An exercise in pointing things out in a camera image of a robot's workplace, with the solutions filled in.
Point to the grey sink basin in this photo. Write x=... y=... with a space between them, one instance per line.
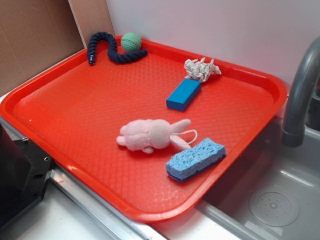
x=271 y=192

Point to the grey faucet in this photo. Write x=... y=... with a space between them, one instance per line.
x=303 y=104

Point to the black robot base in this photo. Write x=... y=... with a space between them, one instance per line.
x=24 y=172

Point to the green textured ball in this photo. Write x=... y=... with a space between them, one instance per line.
x=131 y=42

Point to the pink plush bunny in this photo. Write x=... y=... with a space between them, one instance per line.
x=150 y=134

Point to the crumpled white paper ball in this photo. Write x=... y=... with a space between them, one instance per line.
x=200 y=70

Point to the red plastic tray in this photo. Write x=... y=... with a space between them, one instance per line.
x=75 y=110

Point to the blue rectangular block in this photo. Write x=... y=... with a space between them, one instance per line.
x=183 y=95

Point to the brown cardboard panel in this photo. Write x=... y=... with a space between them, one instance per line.
x=37 y=34

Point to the blue sponge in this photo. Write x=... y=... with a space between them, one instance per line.
x=190 y=162

